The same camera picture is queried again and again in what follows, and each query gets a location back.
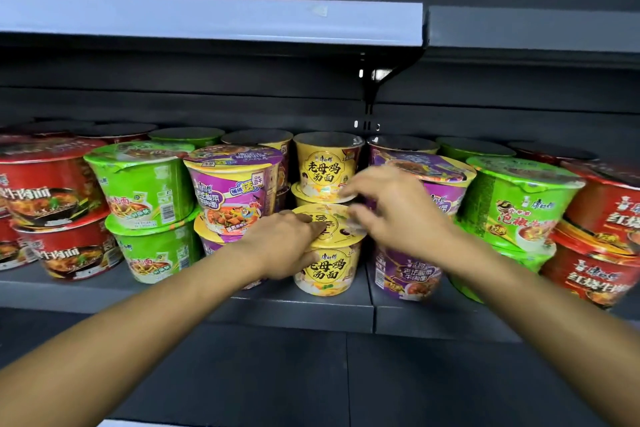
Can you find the person's left hand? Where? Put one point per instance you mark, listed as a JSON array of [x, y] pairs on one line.
[[280, 246]]

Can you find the person's right hand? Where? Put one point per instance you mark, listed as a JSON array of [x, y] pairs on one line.
[[405, 221]]

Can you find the dark metal store shelving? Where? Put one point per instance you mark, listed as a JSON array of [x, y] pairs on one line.
[[250, 91]]

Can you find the person's right forearm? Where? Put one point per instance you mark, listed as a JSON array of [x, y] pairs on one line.
[[555, 326]]

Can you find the person's left forearm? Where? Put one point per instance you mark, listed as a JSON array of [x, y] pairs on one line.
[[115, 351]]

